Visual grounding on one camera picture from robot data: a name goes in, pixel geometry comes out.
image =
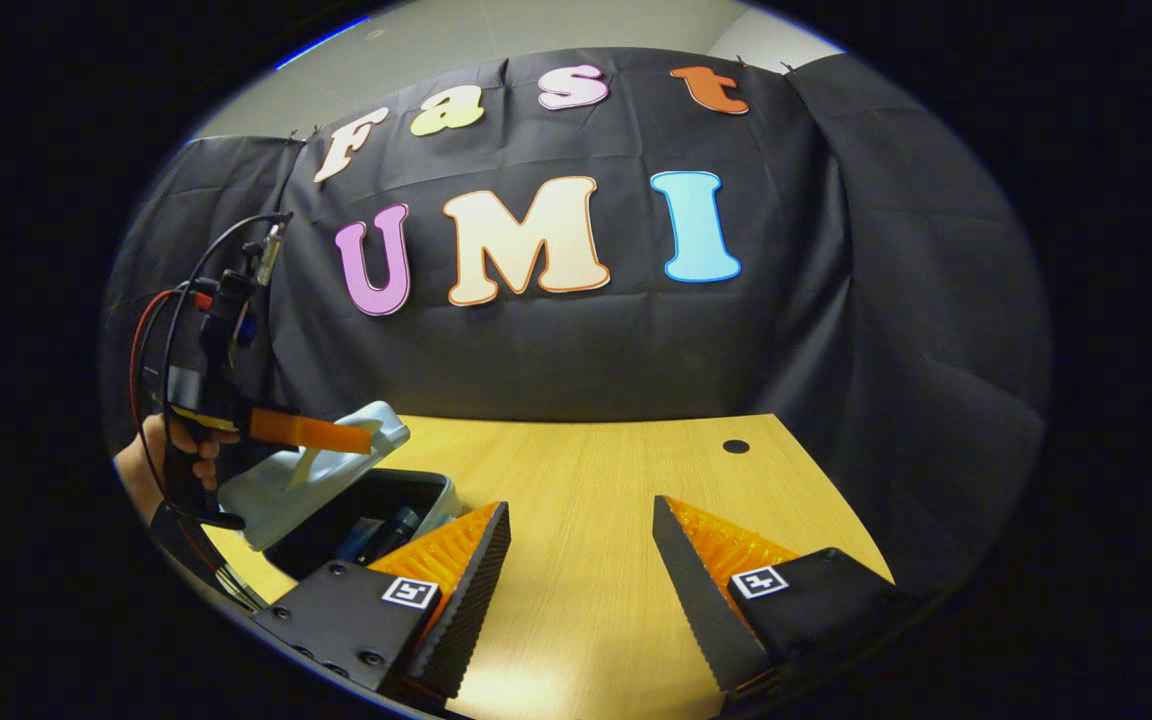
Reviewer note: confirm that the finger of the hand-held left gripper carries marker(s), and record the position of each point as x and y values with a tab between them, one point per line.
311	432

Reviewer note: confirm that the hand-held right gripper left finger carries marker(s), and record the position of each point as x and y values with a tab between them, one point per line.
466	600

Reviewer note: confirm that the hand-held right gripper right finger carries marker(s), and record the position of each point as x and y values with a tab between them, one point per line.
701	600

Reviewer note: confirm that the light blue suitcase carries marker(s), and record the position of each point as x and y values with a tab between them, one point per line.
276	505

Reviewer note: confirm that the blue capped clear bottle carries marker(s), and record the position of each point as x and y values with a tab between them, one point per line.
401	525

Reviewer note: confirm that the black backdrop cloth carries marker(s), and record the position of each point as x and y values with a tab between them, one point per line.
886	350

